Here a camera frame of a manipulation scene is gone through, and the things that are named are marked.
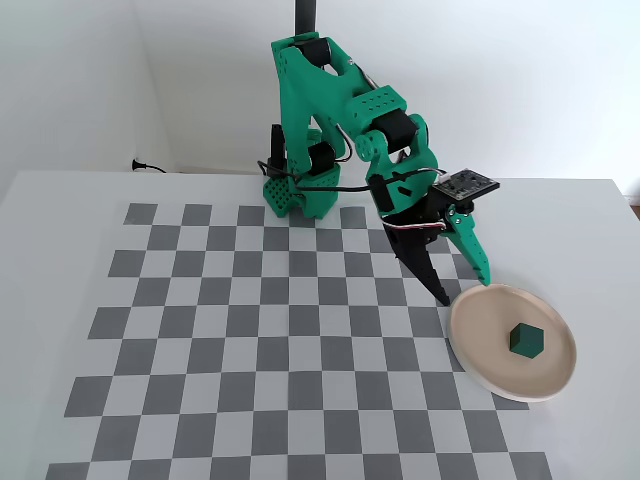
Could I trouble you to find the black vertical pole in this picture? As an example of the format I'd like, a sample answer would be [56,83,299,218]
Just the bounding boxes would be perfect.
[293,0,319,39]

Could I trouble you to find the green perforated robot base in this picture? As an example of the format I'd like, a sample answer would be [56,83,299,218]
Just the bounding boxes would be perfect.
[262,167,342,220]

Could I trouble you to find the black wall plug cable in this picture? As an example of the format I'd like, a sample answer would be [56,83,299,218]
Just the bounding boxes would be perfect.
[130,158,169,175]

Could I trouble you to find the dark green dice cube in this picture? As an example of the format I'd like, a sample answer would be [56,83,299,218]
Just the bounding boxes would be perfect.
[508,322,545,361]

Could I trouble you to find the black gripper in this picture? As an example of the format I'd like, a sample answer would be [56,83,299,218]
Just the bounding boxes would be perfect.
[380,194,494,308]

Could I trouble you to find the grey white checkerboard mat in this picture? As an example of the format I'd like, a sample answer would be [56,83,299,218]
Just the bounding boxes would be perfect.
[45,202,555,480]

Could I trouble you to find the white servo wire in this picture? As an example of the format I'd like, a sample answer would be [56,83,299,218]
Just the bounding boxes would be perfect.
[380,213,449,232]

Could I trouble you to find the beige round plate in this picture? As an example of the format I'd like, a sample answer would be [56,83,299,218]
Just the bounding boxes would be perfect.
[448,282,578,403]

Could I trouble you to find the black camera circuit board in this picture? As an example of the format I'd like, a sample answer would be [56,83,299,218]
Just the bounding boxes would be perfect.
[430,168,501,202]

